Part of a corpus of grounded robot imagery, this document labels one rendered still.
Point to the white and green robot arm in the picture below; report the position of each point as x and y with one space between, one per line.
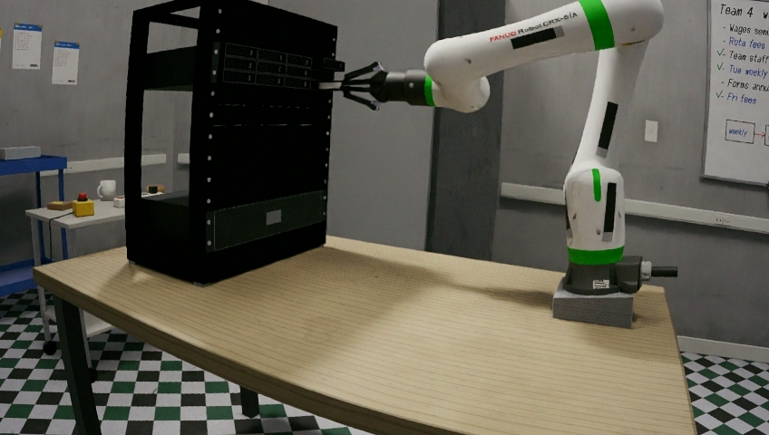
595 205

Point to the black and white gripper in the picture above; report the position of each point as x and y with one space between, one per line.
384 86

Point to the black server rack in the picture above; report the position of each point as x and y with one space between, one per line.
253 203

